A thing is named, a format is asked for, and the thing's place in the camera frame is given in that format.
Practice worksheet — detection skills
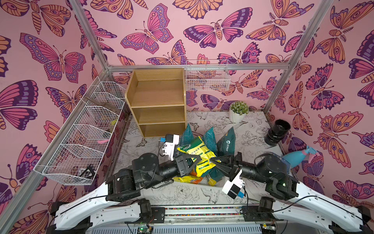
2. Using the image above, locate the yellow fertilizer packet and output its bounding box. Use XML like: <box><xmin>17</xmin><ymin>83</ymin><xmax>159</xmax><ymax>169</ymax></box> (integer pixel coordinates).
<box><xmin>177</xmin><ymin>136</ymin><xmax>216</xmax><ymax>177</ymax></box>
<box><xmin>179</xmin><ymin>124</ymin><xmax>194</xmax><ymax>146</ymax></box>

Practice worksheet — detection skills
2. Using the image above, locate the teal yellow fertilizer bag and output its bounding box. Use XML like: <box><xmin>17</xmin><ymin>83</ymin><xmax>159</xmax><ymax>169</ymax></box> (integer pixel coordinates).
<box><xmin>208</xmin><ymin>127</ymin><xmax>236</xmax><ymax>186</ymax></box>

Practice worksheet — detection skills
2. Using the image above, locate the teal orange fertilizer bag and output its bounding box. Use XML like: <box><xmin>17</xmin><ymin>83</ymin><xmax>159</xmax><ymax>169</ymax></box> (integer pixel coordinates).
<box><xmin>173</xmin><ymin>175</ymin><xmax>203</xmax><ymax>184</ymax></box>
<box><xmin>202</xmin><ymin>127</ymin><xmax>218</xmax><ymax>156</ymax></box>

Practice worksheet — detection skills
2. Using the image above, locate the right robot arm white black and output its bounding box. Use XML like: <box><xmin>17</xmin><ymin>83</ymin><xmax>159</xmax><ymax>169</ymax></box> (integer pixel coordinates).
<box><xmin>210</xmin><ymin>152</ymin><xmax>374</xmax><ymax>234</ymax></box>

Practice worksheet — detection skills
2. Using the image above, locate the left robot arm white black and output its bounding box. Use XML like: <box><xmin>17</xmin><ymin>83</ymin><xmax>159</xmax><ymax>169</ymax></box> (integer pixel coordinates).
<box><xmin>46</xmin><ymin>153</ymin><xmax>201</xmax><ymax>234</ymax></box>

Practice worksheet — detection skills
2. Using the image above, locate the wooden three-tier shelf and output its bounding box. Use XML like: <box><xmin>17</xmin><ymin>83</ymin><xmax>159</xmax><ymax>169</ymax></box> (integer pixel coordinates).
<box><xmin>125</xmin><ymin>68</ymin><xmax>187</xmax><ymax>138</ymax></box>

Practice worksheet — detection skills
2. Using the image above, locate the white plastic basket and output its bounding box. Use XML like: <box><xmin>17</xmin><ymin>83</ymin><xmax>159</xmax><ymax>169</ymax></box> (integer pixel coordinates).
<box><xmin>196</xmin><ymin>176</ymin><xmax>228</xmax><ymax>187</ymax></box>

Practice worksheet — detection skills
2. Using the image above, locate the potted green succulent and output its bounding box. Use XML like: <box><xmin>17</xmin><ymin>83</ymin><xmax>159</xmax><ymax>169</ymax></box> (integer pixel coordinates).
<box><xmin>229</xmin><ymin>101</ymin><xmax>249</xmax><ymax>123</ymax></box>

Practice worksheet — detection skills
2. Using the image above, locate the teal spray bottle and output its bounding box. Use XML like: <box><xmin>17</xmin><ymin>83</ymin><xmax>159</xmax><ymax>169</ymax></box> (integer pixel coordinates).
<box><xmin>283</xmin><ymin>146</ymin><xmax>319</xmax><ymax>168</ymax></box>

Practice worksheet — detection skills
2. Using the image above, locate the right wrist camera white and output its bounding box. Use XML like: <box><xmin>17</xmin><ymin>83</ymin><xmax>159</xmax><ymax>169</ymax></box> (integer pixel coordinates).
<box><xmin>222</xmin><ymin>169</ymin><xmax>245</xmax><ymax>199</ymax></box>

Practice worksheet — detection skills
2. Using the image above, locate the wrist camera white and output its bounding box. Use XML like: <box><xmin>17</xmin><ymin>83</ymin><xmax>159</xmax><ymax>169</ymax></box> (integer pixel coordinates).
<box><xmin>222</xmin><ymin>169</ymin><xmax>245</xmax><ymax>199</ymax></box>
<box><xmin>159</xmin><ymin>134</ymin><xmax>180</xmax><ymax>161</ymax></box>

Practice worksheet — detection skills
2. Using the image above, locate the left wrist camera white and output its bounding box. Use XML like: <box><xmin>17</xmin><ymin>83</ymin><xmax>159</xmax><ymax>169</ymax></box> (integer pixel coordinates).
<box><xmin>159</xmin><ymin>134</ymin><xmax>180</xmax><ymax>161</ymax></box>

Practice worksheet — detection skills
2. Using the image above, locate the black camera lens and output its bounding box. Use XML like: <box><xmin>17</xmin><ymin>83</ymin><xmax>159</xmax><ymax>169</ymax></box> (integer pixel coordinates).
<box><xmin>264</xmin><ymin>119</ymin><xmax>291</xmax><ymax>146</ymax></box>

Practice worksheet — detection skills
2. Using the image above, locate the small white wire basket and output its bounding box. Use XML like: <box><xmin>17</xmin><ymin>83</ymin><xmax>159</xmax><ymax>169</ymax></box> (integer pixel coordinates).
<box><xmin>185</xmin><ymin>59</ymin><xmax>231</xmax><ymax>92</ymax></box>

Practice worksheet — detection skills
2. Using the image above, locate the white wire wall rack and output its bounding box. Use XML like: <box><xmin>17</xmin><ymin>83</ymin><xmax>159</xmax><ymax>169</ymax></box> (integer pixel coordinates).
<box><xmin>34</xmin><ymin>81</ymin><xmax>126</xmax><ymax>185</ymax></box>

